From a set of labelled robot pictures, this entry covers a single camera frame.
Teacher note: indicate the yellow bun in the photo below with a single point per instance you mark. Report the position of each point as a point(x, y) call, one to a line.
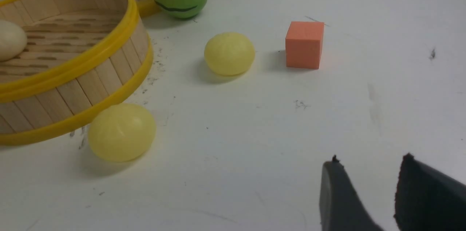
point(122, 132)
point(229, 54)

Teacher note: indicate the yellow bun front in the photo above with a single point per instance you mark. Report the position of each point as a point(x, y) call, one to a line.
point(122, 132)

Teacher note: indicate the bamboo steamer tray yellow rim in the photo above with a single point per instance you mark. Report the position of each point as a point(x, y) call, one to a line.
point(81, 57)

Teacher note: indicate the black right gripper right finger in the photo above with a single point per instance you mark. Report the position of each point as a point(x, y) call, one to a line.
point(427, 199)

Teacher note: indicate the orange foam cube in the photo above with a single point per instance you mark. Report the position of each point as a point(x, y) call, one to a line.
point(303, 44)

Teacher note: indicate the white bun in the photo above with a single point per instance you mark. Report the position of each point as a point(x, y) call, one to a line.
point(13, 40)

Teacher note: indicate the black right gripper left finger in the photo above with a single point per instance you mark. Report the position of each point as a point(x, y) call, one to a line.
point(340, 206)

